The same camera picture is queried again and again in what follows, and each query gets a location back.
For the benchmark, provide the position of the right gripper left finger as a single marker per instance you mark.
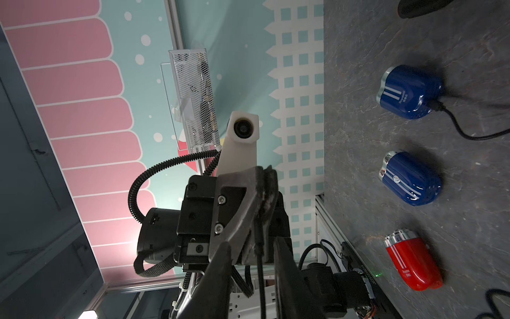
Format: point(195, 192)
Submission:
point(211, 298)

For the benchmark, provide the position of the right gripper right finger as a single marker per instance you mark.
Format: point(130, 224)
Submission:
point(293, 298)

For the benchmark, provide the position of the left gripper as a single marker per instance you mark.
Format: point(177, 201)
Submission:
point(238, 208)

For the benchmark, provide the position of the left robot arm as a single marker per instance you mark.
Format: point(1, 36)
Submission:
point(163, 186)

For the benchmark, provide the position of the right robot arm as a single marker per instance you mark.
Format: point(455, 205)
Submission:
point(315, 292)

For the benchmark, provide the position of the orange black screwdriver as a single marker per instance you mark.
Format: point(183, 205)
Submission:
point(408, 9)

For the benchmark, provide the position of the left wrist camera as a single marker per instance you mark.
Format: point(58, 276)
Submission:
point(239, 151)

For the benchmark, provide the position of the white wire basket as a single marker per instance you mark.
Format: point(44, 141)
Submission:
point(195, 102)

